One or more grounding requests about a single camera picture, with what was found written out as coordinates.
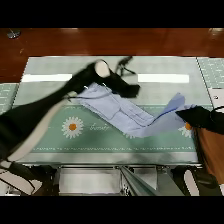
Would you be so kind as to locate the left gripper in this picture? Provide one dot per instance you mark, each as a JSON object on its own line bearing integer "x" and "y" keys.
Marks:
{"x": 125, "y": 87}

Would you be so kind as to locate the light blue shirt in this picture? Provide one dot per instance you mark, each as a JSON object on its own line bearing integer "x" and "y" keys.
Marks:
{"x": 128, "y": 115}

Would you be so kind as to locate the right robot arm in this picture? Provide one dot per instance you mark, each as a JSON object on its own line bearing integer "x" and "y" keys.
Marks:
{"x": 200, "y": 118}

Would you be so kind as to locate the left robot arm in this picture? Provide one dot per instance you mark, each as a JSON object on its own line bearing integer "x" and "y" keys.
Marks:
{"x": 33, "y": 116}

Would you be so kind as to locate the brown garment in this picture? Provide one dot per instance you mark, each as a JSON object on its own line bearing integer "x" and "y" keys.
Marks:
{"x": 211, "y": 150}

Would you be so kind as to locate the silver frame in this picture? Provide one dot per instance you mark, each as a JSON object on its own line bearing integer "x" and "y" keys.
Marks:
{"x": 136, "y": 183}

